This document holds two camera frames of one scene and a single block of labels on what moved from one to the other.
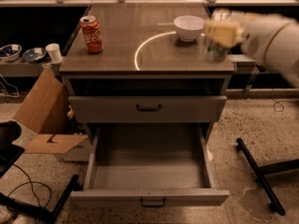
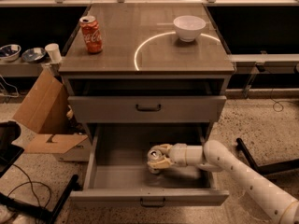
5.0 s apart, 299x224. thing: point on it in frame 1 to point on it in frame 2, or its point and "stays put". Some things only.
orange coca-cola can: x=92 y=34 stays put
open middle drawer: x=149 y=165 stays put
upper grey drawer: x=147 y=109 stays put
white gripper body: x=256 y=40 to x=178 y=154
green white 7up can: x=218 y=53 to x=154 y=153
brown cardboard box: x=49 y=112 stays put
